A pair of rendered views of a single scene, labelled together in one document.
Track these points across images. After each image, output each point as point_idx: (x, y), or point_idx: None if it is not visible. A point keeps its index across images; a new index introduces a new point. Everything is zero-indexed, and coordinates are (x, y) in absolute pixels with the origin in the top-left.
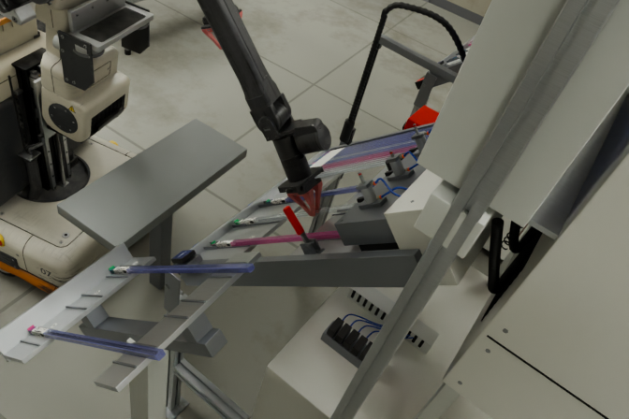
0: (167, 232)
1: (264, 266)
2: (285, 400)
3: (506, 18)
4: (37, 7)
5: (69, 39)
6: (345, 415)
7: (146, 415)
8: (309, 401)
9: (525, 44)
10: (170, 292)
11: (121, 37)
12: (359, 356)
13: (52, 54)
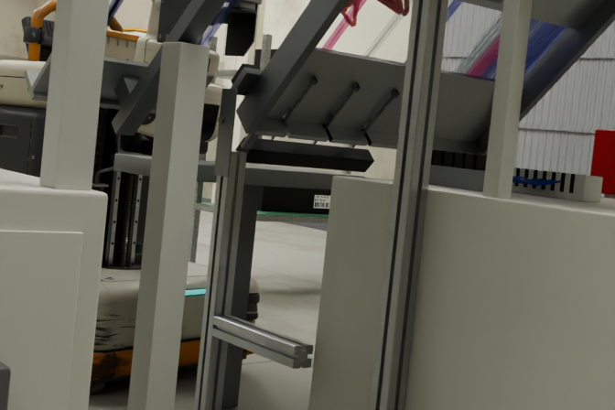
0: (242, 276)
1: None
2: (357, 225)
3: None
4: None
5: None
6: (413, 96)
7: (163, 204)
8: (383, 183)
9: None
10: (224, 126)
11: None
12: (465, 162)
13: (151, 36)
